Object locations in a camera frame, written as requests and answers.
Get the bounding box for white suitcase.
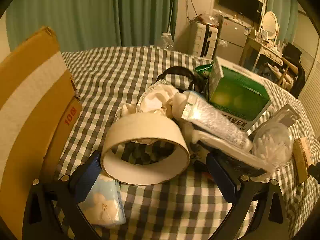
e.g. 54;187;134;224
190;21;219;58

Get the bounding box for white handheld device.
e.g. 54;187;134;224
192;129;270;173

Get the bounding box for brown cardboard box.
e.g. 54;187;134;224
0;26;83;240

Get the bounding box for white oval mirror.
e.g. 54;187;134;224
260;11;279;43

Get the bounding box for black flat case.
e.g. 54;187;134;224
200;142;267;180

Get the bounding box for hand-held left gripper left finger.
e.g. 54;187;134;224
22;151;103;240

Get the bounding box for white dressing table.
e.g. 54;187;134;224
240;34;284;73

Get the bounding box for checked blanket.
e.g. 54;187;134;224
56;45;320;240

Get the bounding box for white lace cloth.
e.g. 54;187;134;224
116;79;190;145

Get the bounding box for wooden brush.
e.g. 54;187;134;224
292;137;313;184

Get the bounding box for green and white box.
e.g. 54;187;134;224
209;56;272;132

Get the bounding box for silver tube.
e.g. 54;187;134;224
181;91;253;153

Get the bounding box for clear plastic bag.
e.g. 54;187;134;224
200;11;220;27

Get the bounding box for green snack packet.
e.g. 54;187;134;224
195;61;217;80

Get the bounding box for clear cotton swab box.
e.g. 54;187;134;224
250;104;300;173

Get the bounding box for wooden chair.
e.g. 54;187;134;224
276;42;306;98

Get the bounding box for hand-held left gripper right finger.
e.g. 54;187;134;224
206;152;291;240

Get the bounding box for white cardboard tape roll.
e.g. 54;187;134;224
101;114;191;186

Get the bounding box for green curtain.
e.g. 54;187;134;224
6;0;180;53
266;0;299;43

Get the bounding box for black television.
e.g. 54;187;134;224
218;0;263;24

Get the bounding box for clear plastic bottle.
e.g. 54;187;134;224
159;32;175;50

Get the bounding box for black headband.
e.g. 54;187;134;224
157;66;198;90

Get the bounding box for silver fridge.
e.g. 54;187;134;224
214;15;253;64

